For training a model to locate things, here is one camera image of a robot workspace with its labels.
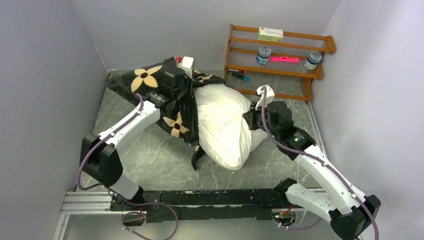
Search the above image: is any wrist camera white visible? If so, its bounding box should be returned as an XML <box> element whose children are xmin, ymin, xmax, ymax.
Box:
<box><xmin>177</xmin><ymin>56</ymin><xmax>195</xmax><ymax>79</ymax></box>
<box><xmin>255</xmin><ymin>84</ymin><xmax>275</xmax><ymax>110</ymax></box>

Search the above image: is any black pillowcase with beige flowers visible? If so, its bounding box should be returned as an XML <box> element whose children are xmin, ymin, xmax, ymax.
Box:
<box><xmin>106</xmin><ymin>57</ymin><xmax>225</xmax><ymax>170</ymax></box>

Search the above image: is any blue white jar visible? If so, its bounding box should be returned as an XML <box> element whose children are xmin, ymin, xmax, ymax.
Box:
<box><xmin>303</xmin><ymin>51</ymin><xmax>323</xmax><ymax>71</ymax></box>
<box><xmin>255</xmin><ymin>45</ymin><xmax>272</xmax><ymax>65</ymax></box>

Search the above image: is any red white marker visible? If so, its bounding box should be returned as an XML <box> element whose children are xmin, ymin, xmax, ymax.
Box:
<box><xmin>227</xmin><ymin>68</ymin><xmax>247</xmax><ymax>74</ymax></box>

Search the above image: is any pink highlighter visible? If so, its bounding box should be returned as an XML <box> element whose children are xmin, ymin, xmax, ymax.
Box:
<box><xmin>269</xmin><ymin>56</ymin><xmax>300</xmax><ymax>63</ymax></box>

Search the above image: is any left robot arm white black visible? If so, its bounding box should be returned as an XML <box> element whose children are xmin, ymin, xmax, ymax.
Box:
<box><xmin>77</xmin><ymin>66</ymin><xmax>194</xmax><ymax>210</ymax></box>

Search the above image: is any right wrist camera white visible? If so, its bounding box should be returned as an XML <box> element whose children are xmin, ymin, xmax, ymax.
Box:
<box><xmin>255</xmin><ymin>84</ymin><xmax>275</xmax><ymax>110</ymax></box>

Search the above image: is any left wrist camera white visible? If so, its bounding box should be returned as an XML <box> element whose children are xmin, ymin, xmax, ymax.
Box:
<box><xmin>177</xmin><ymin>56</ymin><xmax>195</xmax><ymax>79</ymax></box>

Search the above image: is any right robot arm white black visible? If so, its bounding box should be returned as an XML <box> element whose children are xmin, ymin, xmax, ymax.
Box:
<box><xmin>242</xmin><ymin>101</ymin><xmax>381</xmax><ymax>240</ymax></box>

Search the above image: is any right blue white jar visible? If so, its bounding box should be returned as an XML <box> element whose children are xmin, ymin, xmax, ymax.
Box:
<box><xmin>303</xmin><ymin>51</ymin><xmax>323</xmax><ymax>71</ymax></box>

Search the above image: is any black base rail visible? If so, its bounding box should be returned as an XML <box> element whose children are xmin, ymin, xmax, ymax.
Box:
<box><xmin>109</xmin><ymin>188</ymin><xmax>299</xmax><ymax>225</ymax></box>

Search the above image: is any white green box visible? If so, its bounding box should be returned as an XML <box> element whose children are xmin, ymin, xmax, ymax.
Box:
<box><xmin>257</xmin><ymin>27</ymin><xmax>284</xmax><ymax>43</ymax></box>

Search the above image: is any wooden shelf rack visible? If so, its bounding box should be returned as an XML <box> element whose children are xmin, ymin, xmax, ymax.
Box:
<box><xmin>223</xmin><ymin>24</ymin><xmax>337</xmax><ymax>101</ymax></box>

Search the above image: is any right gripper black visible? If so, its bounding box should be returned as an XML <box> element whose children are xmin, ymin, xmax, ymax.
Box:
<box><xmin>243</xmin><ymin>99</ymin><xmax>280</xmax><ymax>139</ymax></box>

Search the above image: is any white pillow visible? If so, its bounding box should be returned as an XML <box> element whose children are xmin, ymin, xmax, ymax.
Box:
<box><xmin>194</xmin><ymin>84</ymin><xmax>268</xmax><ymax>170</ymax></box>

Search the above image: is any left blue white jar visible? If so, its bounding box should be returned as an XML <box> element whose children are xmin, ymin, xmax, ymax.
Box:
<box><xmin>255</xmin><ymin>45</ymin><xmax>272</xmax><ymax>65</ymax></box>

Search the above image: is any black blue marker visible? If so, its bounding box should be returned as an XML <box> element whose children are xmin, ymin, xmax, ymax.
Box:
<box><xmin>231</xmin><ymin>71</ymin><xmax>251</xmax><ymax>82</ymax></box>

